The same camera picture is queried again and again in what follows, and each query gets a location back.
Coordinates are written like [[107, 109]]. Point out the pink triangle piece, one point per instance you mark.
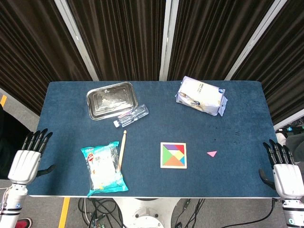
[[212, 153]]

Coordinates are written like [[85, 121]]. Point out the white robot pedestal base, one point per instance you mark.
[[147, 211]]

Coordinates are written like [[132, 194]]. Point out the dark brown curtain panel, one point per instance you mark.
[[285, 71], [209, 35], [33, 47], [118, 38]]

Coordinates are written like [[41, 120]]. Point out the stainless steel tray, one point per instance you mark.
[[109, 99]]

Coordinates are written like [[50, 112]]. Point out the teal snack bag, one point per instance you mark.
[[103, 168]]

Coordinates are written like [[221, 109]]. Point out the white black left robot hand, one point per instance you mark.
[[23, 164]]

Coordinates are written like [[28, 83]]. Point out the yellow floor tape strip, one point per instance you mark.
[[64, 212]]

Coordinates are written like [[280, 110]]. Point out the wooden drumstick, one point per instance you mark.
[[122, 152]]

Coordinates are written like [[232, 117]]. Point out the white tissue pack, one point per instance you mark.
[[202, 96]]

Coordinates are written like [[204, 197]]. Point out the wooden tangram puzzle board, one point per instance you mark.
[[173, 155]]

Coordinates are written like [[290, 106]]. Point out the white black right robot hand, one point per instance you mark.
[[288, 178]]

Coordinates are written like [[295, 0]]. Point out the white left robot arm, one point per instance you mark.
[[12, 202]]

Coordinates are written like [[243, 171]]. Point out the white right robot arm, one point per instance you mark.
[[293, 213]]

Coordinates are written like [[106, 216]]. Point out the clear plastic water bottle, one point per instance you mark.
[[133, 115]]

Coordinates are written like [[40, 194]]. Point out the blue table cloth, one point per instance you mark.
[[154, 128]]

